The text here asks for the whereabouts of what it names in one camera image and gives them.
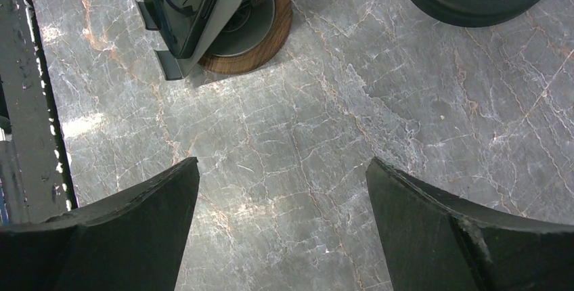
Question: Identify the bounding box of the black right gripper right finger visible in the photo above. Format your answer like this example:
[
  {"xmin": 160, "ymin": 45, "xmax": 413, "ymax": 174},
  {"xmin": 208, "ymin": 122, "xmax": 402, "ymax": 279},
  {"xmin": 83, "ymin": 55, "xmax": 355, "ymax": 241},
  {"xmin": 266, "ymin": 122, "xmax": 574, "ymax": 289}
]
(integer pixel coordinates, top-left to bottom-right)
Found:
[{"xmin": 366, "ymin": 157, "xmax": 573, "ymax": 290}]

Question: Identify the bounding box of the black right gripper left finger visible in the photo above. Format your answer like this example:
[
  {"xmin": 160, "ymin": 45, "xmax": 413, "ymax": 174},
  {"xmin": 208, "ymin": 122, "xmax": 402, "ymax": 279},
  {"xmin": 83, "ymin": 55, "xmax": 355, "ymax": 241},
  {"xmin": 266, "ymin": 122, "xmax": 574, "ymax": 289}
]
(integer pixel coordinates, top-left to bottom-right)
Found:
[{"xmin": 1, "ymin": 157, "xmax": 200, "ymax": 290}]

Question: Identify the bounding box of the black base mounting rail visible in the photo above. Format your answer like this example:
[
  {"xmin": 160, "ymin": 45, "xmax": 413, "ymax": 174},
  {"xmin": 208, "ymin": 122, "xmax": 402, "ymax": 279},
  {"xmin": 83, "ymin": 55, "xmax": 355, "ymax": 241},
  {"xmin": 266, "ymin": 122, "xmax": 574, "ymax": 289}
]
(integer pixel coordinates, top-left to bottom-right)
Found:
[{"xmin": 1, "ymin": 0, "xmax": 78, "ymax": 225}]

